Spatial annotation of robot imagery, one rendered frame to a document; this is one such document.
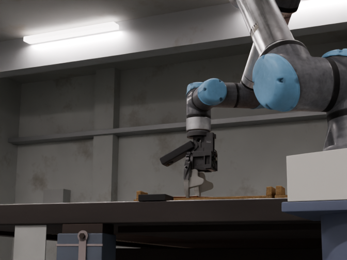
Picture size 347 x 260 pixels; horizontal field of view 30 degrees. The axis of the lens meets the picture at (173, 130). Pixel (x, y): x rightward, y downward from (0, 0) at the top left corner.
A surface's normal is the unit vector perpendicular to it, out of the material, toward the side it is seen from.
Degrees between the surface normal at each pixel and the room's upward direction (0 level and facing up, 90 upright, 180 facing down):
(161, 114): 90
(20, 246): 90
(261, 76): 99
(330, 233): 90
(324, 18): 90
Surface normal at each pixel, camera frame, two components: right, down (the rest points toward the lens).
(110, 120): -0.42, -0.19
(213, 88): 0.27, -0.20
